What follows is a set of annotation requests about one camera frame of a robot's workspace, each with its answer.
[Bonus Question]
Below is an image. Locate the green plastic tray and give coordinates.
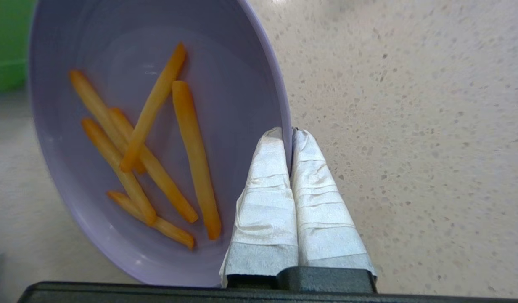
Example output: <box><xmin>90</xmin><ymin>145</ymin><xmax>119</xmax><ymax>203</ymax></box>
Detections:
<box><xmin>0</xmin><ymin>0</ymin><xmax>37</xmax><ymax>94</ymax></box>

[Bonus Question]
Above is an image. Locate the purple plate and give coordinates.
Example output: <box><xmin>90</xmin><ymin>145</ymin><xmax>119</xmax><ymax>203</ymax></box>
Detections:
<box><xmin>28</xmin><ymin>0</ymin><xmax>293</xmax><ymax>289</ymax></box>

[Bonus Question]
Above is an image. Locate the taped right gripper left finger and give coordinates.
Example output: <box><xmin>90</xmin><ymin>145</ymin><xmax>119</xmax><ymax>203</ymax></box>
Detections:
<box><xmin>219</xmin><ymin>127</ymin><xmax>299</xmax><ymax>289</ymax></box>

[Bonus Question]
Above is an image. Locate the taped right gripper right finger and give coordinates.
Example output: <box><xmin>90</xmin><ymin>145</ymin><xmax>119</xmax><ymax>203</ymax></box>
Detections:
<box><xmin>291</xmin><ymin>128</ymin><xmax>377</xmax><ymax>282</ymax></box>

